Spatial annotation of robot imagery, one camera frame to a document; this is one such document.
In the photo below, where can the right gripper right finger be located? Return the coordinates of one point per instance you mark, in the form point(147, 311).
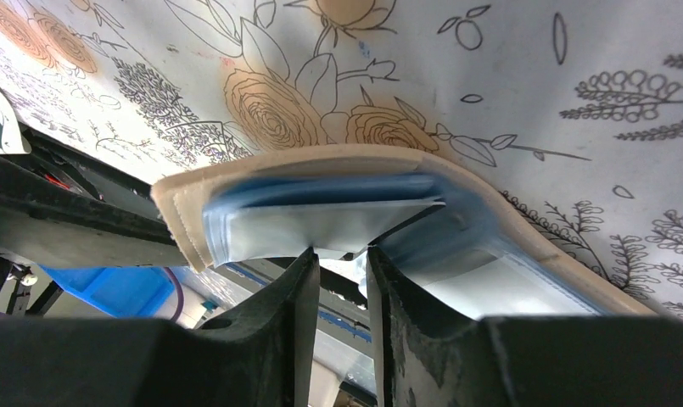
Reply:
point(427, 354)

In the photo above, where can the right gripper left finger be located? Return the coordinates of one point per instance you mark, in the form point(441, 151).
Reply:
point(259, 353)

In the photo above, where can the blue plastic bin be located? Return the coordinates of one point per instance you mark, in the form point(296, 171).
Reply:
point(117, 291)

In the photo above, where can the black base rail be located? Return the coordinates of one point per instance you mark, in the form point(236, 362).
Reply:
point(62, 208)

